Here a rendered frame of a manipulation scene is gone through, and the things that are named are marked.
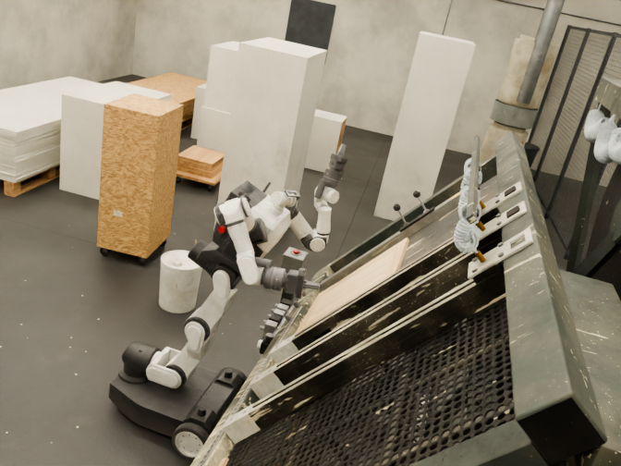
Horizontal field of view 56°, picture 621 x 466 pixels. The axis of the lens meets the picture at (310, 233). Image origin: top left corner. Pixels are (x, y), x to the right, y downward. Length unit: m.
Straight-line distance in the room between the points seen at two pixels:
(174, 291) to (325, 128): 4.22
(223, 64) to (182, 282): 3.53
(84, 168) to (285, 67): 2.24
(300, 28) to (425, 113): 4.99
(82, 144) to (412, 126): 3.38
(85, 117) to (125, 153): 1.40
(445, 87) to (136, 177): 3.42
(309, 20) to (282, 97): 5.95
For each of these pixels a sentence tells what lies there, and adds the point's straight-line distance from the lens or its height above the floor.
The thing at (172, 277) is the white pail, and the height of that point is 0.29.
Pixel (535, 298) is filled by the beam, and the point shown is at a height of 1.85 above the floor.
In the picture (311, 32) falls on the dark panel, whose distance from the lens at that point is 11.05.
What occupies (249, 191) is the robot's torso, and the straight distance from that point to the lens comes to 2.78.
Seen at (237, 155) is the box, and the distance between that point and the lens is 5.40.
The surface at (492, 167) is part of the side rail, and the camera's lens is 3.05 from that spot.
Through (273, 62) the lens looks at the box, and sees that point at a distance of 5.17.
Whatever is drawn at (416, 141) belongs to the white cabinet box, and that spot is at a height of 0.96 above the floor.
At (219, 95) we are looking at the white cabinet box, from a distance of 7.21.
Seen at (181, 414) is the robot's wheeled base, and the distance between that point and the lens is 3.30.
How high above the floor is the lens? 2.36
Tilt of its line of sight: 23 degrees down
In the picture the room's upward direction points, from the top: 12 degrees clockwise
